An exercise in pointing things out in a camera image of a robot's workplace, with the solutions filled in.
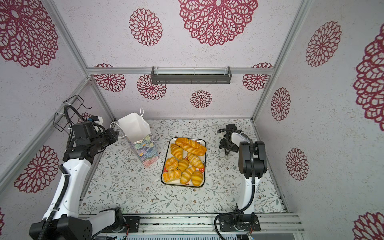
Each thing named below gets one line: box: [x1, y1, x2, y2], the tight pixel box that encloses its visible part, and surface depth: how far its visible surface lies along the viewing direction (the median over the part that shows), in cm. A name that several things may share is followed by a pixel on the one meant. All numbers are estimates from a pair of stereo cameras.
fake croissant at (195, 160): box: [187, 152, 204, 169], surface depth 94 cm
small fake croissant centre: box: [178, 158, 190, 172], surface depth 93 cm
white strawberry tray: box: [160, 137, 207, 188], surface depth 94 cm
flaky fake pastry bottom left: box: [162, 169, 182, 183], surface depth 88 cm
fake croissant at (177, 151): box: [170, 143, 184, 160], surface depth 98 cm
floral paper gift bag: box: [117, 112, 159, 168], surface depth 89 cm
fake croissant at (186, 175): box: [180, 166, 196, 185], surface depth 89 cm
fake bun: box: [191, 170, 204, 187], surface depth 87 cm
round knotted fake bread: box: [165, 157, 179, 171], surface depth 92 cm
